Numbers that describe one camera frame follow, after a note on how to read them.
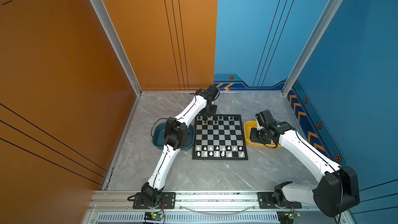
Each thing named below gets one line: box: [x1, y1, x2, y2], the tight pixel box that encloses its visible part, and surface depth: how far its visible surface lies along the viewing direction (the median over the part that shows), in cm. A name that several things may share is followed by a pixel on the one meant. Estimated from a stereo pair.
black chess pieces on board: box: [197, 114, 239, 125], surface depth 104 cm
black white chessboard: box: [192, 114, 249, 161], surface depth 94 cm
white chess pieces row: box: [195, 145, 244, 158], surface depth 89 cm
